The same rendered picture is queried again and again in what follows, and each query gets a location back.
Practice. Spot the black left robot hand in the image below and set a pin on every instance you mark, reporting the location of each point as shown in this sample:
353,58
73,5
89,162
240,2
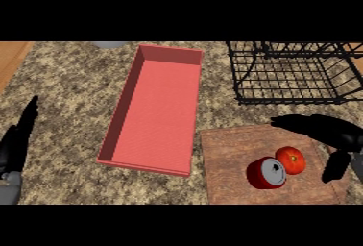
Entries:
18,137

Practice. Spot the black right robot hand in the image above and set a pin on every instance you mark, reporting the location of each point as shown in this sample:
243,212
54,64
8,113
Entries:
327,130

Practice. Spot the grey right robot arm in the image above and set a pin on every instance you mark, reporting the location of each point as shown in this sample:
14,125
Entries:
358,166

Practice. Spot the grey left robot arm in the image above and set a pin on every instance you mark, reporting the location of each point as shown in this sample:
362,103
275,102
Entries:
9,189

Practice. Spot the red tomato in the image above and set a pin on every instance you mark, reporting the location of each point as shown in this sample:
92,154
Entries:
291,160

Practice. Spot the brown wooden cutting board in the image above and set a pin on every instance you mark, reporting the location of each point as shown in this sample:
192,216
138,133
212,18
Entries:
265,166

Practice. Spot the red cardboard box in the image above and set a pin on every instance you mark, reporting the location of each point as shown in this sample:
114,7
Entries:
158,109

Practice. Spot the red can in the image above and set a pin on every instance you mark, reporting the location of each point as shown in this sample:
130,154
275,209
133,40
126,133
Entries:
268,173

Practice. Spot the grey round object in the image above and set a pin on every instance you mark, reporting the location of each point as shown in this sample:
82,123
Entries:
111,44

